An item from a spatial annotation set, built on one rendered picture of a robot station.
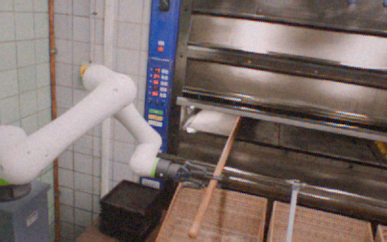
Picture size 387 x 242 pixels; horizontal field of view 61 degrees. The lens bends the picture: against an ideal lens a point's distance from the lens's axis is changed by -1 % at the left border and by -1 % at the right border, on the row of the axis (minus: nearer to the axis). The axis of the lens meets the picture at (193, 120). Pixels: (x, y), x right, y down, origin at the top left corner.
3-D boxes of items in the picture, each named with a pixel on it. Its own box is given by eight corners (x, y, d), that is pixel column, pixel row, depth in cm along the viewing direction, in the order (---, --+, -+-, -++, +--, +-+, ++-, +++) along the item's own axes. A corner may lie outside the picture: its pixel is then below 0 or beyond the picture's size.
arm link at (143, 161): (128, 178, 157) (122, 166, 148) (137, 155, 164) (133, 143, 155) (156, 184, 154) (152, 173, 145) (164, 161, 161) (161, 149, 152)
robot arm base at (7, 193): (-50, 189, 119) (-52, 174, 117) (-16, 171, 133) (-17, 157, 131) (12, 205, 114) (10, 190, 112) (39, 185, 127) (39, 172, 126)
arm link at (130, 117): (99, 111, 140) (119, 109, 135) (110, 91, 147) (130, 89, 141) (142, 157, 165) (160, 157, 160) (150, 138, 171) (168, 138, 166)
